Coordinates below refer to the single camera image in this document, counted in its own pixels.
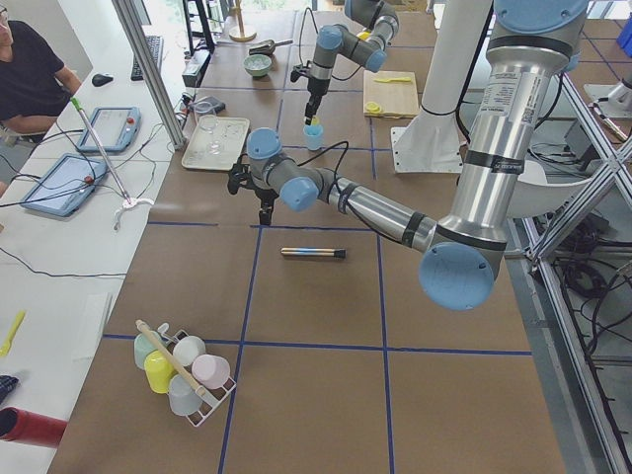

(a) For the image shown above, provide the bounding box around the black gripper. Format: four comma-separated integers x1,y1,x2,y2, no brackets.
227,157,277,226
304,77,329,123

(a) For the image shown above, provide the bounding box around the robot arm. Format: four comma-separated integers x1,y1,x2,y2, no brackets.
227,1,588,310
290,1,399,125

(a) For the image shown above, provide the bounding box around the light blue cup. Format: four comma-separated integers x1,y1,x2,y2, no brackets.
303,123,324,151

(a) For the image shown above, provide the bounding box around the white cup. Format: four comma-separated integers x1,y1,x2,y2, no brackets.
173,336,205,367

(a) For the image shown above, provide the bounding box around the pink cup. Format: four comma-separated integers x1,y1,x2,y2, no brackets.
192,354,231,389

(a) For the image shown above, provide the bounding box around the white cup rack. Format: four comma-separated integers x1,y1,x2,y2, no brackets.
133,320,236,427

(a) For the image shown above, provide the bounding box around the mint green cup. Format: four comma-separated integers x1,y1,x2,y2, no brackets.
133,333,156,370

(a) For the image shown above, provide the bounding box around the yellow cup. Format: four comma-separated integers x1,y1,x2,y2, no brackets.
143,351,177,394

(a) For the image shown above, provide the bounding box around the grey cup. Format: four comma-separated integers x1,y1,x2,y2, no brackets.
168,374,202,417

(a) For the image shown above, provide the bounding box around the green bowl of ice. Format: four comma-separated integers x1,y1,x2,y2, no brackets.
243,54,273,78

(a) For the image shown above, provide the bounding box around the steel ice scoop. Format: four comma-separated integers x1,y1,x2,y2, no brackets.
248,39,293,56

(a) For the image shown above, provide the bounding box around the cream bear tray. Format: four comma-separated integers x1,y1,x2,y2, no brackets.
182,117,250,172

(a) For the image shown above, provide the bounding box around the bamboo cutting board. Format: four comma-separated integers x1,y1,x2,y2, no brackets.
362,71,420,119

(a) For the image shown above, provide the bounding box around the yellow plastic knife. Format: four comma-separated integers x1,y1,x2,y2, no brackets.
372,76,414,84

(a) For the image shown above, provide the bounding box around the round wooden stand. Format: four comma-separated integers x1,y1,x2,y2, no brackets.
229,0,257,42

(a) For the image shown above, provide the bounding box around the grey folded cloth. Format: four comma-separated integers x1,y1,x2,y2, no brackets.
192,96,225,116

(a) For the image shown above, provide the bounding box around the clear wine glass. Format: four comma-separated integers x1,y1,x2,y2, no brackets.
199,115,222,154

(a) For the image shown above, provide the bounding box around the black keyboard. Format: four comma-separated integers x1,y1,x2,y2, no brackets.
129,35,165,83

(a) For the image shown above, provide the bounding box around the blue teach pendant far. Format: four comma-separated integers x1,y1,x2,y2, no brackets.
90,107,141,154

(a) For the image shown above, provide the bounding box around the blue teach pendant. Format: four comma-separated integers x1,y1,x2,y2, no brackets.
90,107,141,154
20,153,108,217

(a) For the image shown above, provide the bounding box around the wooden stick on rack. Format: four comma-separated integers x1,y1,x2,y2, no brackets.
135,319,209,399

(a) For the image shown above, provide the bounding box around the blue teach pendant near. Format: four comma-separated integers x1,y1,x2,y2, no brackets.
20,153,108,217

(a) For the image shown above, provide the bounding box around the black computer mouse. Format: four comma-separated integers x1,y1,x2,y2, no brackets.
91,73,114,87

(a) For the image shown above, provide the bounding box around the person in black shirt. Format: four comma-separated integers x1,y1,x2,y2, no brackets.
1,7,82,139

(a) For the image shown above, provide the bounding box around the red cylinder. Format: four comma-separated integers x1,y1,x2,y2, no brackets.
1,407,67,448

